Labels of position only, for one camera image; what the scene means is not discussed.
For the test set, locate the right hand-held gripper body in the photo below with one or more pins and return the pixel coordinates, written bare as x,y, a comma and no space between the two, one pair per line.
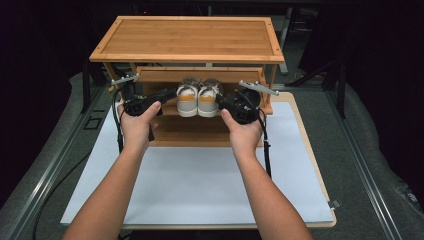
245,106

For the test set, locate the person's right hand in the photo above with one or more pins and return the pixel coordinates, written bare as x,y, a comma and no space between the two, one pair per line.
245,136

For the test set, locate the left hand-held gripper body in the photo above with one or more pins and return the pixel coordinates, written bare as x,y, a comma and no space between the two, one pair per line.
135,103

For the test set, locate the aluminium frame rail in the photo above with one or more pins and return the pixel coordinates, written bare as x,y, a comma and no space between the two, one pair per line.
363,166
50,173

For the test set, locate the wooden three-tier shoe rack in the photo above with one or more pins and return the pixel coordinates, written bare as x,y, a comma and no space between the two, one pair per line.
186,38

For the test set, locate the white table mat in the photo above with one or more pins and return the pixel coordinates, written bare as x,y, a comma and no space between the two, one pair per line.
196,186

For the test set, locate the small metal clip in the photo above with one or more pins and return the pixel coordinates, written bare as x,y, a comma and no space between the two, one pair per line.
334,204

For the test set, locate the beige white sneaker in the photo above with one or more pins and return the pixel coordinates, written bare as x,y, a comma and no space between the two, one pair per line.
208,98
187,98

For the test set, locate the person's left hand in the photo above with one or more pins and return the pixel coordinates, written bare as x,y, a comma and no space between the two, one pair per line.
136,131

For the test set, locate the white metal post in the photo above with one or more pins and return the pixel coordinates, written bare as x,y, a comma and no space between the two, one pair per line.
284,46

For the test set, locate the black metal stand post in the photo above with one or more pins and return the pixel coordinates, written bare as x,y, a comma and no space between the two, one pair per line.
340,90
86,86

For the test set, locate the small yellow item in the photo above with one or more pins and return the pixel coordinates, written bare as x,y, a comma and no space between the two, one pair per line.
111,89

